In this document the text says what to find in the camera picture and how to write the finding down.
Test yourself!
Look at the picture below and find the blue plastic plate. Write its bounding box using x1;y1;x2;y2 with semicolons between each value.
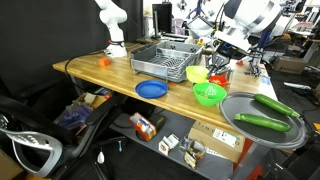
134;79;170;100

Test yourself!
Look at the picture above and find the blue post stand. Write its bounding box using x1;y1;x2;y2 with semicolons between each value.
248;19;279;78

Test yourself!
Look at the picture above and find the pile of peanuts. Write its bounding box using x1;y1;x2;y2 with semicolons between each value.
212;77;227;85

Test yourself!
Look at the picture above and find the black office chair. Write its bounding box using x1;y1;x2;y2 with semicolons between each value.
0;92;129;178

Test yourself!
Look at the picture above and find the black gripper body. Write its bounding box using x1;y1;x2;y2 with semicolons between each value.
213;49;235;64

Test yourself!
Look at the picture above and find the orange carton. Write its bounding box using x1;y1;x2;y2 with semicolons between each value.
128;111;158;142

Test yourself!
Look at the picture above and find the small white box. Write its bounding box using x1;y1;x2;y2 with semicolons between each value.
158;133;180;156

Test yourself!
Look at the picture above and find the gray round tray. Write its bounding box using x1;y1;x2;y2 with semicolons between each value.
218;92;310;150

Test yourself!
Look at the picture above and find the black flat pouch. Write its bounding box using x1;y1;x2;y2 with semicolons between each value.
148;113;168;132

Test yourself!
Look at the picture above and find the green plastic bowl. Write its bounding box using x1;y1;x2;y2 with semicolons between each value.
192;82;228;108

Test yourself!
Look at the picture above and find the brown cardboard box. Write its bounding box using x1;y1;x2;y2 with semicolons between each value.
187;120;247;164

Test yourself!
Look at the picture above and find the green zucchini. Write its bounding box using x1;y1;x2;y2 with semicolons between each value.
233;112;292;133
253;93;301;119

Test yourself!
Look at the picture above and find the black table cable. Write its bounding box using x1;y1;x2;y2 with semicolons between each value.
63;49;108;96

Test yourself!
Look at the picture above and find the gray lower shelf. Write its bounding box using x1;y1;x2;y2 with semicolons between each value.
109;109;236;180

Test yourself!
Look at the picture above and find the clear glass jar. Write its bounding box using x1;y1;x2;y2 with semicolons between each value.
179;134;193;153

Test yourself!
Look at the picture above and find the black backdrop curtain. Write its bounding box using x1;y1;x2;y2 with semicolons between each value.
0;0;144;101

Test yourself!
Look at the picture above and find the colourful snack packet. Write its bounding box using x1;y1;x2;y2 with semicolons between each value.
183;141;206;170

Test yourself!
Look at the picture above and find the gray dish rack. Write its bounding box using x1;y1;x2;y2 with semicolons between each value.
129;40;205;84

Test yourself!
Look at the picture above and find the black computer monitor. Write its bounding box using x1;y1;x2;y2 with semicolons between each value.
151;2;174;34

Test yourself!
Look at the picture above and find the yellow plastic bowl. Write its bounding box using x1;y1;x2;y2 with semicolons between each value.
185;65;210;84

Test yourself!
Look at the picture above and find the orange block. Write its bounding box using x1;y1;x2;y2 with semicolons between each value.
98;56;111;67

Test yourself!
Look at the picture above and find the flat cardboard box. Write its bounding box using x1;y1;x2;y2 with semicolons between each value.
272;55;307;75

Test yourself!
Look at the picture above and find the box with plastic bag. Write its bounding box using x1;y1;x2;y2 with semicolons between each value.
54;87;114;133

